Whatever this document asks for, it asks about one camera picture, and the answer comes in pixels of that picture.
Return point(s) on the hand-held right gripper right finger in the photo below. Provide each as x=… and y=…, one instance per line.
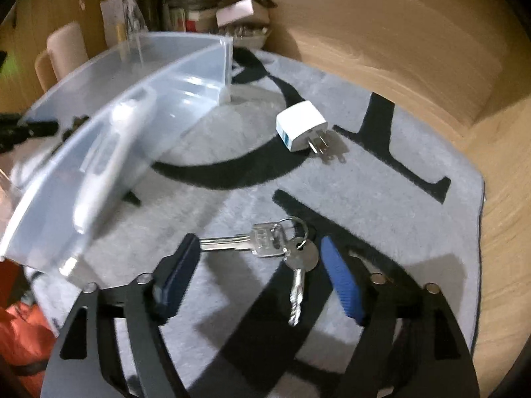
x=342, y=282

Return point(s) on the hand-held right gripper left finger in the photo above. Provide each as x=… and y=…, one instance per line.
x=178, y=273

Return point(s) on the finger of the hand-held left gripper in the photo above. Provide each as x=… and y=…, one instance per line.
x=29, y=130

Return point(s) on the clear plastic storage bin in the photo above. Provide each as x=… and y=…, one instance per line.
x=83, y=103

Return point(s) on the grey mat with black letters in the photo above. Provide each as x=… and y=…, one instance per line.
x=373, y=215

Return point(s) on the white handheld massager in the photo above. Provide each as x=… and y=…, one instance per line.
x=112, y=149

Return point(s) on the yellow tube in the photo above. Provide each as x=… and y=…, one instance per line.
x=120, y=35

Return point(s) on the white paper note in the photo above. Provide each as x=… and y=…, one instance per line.
x=112, y=12

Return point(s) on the white plug adapter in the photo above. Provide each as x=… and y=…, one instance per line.
x=300, y=124

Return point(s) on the person's orange clothing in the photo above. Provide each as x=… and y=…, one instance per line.
x=20, y=331

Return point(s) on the stack of books and papers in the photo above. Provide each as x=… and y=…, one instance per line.
x=188, y=8

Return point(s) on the white bowl of small bits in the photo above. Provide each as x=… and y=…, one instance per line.
x=249, y=37

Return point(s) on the small white box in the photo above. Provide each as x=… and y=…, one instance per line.
x=238, y=10

